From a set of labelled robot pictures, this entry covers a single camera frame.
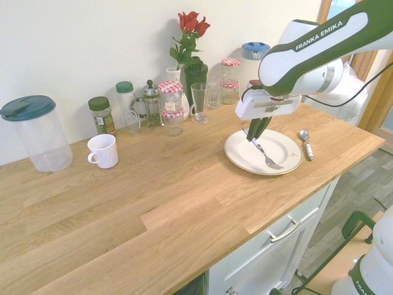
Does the white cabinet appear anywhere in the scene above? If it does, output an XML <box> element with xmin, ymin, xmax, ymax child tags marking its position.
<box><xmin>208</xmin><ymin>177</ymin><xmax>342</xmax><ymax>295</ymax></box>

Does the white ceramic mug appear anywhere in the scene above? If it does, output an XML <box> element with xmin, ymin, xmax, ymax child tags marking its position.
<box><xmin>87</xmin><ymin>133</ymin><xmax>120</xmax><ymax>170</ymax></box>

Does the white handled silver fork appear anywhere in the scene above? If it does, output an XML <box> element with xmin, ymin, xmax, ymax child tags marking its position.
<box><xmin>242</xmin><ymin>127</ymin><xmax>286</xmax><ymax>171</ymax></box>

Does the tall glass with handle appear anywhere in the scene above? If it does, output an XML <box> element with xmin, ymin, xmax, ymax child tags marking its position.
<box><xmin>189</xmin><ymin>82</ymin><xmax>211</xmax><ymax>125</ymax></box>

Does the silver drawer handle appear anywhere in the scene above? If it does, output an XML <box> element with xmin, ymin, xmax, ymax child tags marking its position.
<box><xmin>265</xmin><ymin>214</ymin><xmax>302</xmax><ymax>244</ymax></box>

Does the clear jar with blue lid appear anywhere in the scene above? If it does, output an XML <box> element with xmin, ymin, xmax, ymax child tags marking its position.
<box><xmin>241</xmin><ymin>41</ymin><xmax>271</xmax><ymax>89</ymax></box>

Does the red roses bunch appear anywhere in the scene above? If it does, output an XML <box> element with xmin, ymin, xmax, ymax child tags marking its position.
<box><xmin>169</xmin><ymin>10</ymin><xmax>212</xmax><ymax>71</ymax></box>

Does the clear glass tumbler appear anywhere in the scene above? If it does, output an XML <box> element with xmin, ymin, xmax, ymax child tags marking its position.
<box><xmin>206</xmin><ymin>80</ymin><xmax>223</xmax><ymax>109</ymax></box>

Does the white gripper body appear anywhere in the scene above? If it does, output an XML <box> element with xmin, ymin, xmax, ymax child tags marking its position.
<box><xmin>235</xmin><ymin>88</ymin><xmax>303</xmax><ymax>122</ymax></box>

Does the clear jug with teal lid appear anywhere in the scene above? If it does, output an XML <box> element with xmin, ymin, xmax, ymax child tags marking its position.
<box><xmin>0</xmin><ymin>95</ymin><xmax>74</xmax><ymax>174</ymax></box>

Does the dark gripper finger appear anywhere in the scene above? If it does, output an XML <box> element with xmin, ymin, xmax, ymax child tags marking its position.
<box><xmin>255</xmin><ymin>117</ymin><xmax>273</xmax><ymax>141</ymax></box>
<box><xmin>246</xmin><ymin>119</ymin><xmax>261</xmax><ymax>144</ymax></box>

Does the clear jar with green lid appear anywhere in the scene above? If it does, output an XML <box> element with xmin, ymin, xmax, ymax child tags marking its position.
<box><xmin>115</xmin><ymin>81</ymin><xmax>142</xmax><ymax>135</ymax></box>

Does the dark green shaker bottle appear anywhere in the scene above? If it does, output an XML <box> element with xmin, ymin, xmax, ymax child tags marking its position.
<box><xmin>183</xmin><ymin>56</ymin><xmax>209</xmax><ymax>103</ymax></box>

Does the coffee jar with dark lid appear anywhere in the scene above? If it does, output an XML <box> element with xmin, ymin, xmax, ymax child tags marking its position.
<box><xmin>87</xmin><ymin>96</ymin><xmax>118</xmax><ymax>138</ymax></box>

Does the translucent plastic bag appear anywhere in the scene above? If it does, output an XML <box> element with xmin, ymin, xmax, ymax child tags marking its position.
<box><xmin>305</xmin><ymin>57</ymin><xmax>370</xmax><ymax>127</ymax></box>

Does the glass French press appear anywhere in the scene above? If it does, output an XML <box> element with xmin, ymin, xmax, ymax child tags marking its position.
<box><xmin>134</xmin><ymin>79</ymin><xmax>165</xmax><ymax>128</ymax></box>

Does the small jar red checked lid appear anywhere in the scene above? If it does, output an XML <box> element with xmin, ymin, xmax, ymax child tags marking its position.
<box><xmin>161</xmin><ymin>106</ymin><xmax>185</xmax><ymax>137</ymax></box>
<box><xmin>220</xmin><ymin>80</ymin><xmax>241</xmax><ymax>106</ymax></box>

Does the white plate with gold rim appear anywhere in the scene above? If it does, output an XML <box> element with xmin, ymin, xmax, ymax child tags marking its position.
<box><xmin>224</xmin><ymin>128</ymin><xmax>303</xmax><ymax>176</ymax></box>

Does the large jar red checked lid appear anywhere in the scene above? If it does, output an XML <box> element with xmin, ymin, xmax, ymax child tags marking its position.
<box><xmin>220</xmin><ymin>57</ymin><xmax>241</xmax><ymax>85</ymax></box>
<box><xmin>157</xmin><ymin>80</ymin><xmax>184</xmax><ymax>113</ymax></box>

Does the white handled silver spoon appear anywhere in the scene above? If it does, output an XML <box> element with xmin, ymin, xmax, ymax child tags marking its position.
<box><xmin>297</xmin><ymin>129</ymin><xmax>315</xmax><ymax>162</ymax></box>

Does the black cable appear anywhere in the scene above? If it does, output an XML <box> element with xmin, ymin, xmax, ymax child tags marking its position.
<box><xmin>302</xmin><ymin>60</ymin><xmax>393</xmax><ymax>108</ymax></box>

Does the wooden door frame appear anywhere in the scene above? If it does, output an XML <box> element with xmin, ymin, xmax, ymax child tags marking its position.
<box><xmin>317</xmin><ymin>0</ymin><xmax>393</xmax><ymax>133</ymax></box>

